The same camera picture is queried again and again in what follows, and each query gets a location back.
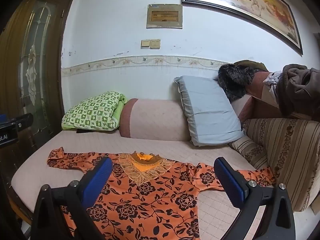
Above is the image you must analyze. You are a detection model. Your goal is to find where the beige wall panel box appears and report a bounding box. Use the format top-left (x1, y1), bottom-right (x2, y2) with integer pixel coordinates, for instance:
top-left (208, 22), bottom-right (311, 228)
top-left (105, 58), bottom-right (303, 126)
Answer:
top-left (146, 4), bottom-right (183, 29)

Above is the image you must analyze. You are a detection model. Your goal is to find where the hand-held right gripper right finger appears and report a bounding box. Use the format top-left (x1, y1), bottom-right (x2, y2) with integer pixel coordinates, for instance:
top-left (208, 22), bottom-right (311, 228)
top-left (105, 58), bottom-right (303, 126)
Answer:
top-left (214, 157), bottom-right (297, 240)

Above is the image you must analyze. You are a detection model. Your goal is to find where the green checkered folded blanket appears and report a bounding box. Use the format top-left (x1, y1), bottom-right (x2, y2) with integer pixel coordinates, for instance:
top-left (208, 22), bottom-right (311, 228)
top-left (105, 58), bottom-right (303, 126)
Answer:
top-left (61, 91), bottom-right (128, 131)

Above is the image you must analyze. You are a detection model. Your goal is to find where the wooden door with glass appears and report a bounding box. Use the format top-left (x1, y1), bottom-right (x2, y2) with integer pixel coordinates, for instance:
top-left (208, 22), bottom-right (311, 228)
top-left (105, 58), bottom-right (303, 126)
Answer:
top-left (0, 0), bottom-right (83, 230)

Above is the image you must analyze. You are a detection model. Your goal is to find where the orange black floral shirt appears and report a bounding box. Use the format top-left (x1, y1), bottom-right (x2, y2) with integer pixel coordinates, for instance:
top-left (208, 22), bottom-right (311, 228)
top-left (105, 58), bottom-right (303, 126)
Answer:
top-left (47, 148), bottom-right (275, 240)

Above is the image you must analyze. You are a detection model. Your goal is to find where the white patterned cloth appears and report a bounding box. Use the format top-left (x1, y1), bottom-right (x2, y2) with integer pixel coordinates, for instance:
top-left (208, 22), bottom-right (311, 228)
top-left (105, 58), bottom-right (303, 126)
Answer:
top-left (264, 71), bottom-right (283, 86)

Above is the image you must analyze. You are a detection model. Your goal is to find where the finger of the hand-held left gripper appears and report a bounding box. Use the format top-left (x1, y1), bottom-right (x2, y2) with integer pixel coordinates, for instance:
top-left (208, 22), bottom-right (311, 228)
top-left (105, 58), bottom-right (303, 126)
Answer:
top-left (14, 113), bottom-right (34, 128)

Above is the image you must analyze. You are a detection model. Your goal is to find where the brown jacket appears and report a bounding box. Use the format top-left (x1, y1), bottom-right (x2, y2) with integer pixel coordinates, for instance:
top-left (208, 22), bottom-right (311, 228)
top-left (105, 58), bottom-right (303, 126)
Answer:
top-left (276, 64), bottom-right (320, 117)

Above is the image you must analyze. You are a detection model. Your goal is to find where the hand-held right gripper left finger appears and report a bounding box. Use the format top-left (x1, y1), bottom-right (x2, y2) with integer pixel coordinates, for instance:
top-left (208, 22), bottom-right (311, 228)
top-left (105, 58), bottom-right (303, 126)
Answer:
top-left (30, 157), bottom-right (113, 240)

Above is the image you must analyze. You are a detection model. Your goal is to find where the grey pillow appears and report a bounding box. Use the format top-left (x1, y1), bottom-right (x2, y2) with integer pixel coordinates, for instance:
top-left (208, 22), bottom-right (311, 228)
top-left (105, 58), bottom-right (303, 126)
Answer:
top-left (174, 75), bottom-right (247, 147)

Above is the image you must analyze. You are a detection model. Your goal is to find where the pink brown sofa cushion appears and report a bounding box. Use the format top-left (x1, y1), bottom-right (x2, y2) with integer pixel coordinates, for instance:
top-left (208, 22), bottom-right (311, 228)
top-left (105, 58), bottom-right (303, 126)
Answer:
top-left (230, 71), bottom-right (309, 123)
top-left (119, 98), bottom-right (193, 142)

